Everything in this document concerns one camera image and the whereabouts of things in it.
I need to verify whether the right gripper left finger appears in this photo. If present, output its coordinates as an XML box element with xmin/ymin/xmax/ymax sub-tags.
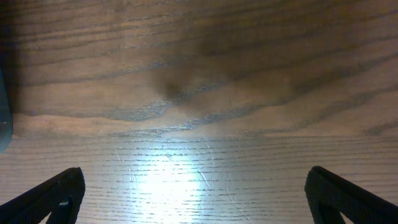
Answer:
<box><xmin>1</xmin><ymin>167</ymin><xmax>85</xmax><ymax>224</ymax></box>

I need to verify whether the grey plastic basket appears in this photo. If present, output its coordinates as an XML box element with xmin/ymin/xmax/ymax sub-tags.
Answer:
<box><xmin>0</xmin><ymin>73</ymin><xmax>13</xmax><ymax>153</ymax></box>

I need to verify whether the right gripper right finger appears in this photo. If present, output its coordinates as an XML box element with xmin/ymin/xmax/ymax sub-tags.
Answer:
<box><xmin>305</xmin><ymin>166</ymin><xmax>397</xmax><ymax>224</ymax></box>

